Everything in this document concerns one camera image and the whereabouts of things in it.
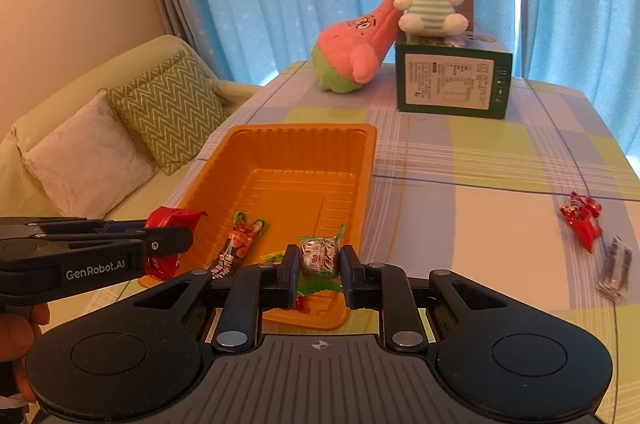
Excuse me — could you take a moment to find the person's left hand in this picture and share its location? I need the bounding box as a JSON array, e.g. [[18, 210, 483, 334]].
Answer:
[[0, 305, 51, 400]]

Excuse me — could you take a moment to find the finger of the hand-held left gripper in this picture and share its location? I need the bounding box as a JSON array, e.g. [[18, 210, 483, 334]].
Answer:
[[0, 225, 194, 275], [0, 217, 151, 241]]

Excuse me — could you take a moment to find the white quilted pillow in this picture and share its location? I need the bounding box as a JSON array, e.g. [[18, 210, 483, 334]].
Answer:
[[22, 90, 158, 219]]

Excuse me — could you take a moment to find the pink star plush toy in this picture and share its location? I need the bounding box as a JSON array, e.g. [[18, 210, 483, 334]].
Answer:
[[310, 0, 403, 94]]

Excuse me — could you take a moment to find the green chevron pillow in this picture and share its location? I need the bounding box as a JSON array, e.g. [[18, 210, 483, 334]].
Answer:
[[107, 52, 232, 176]]

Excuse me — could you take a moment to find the silver candy with green wrapper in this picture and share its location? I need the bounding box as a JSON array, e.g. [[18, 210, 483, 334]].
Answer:
[[296, 224, 347, 295]]

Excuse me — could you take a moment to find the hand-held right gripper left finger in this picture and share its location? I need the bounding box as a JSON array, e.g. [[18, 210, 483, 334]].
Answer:
[[132, 244, 301, 355]]

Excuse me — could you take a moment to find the green cardboard box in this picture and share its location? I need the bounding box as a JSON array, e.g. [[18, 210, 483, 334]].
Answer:
[[394, 32, 513, 121]]

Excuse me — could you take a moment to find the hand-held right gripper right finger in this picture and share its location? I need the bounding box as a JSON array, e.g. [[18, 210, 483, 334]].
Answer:
[[340, 245, 506, 355]]

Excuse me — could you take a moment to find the long dark snack packet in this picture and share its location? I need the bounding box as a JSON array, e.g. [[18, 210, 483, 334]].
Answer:
[[207, 210, 271, 280]]

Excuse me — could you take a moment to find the cream sofa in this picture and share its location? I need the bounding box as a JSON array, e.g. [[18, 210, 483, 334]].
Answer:
[[0, 35, 261, 340]]

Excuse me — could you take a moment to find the orange plastic tray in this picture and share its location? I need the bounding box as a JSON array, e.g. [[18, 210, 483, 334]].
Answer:
[[137, 123, 378, 331]]

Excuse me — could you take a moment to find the grey snack packet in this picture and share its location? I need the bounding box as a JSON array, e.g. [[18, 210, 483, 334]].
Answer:
[[612, 239, 636, 302], [597, 237, 623, 300]]

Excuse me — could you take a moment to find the pastel checkered tablecloth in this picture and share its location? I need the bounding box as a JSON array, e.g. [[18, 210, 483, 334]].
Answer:
[[82, 61, 640, 410]]

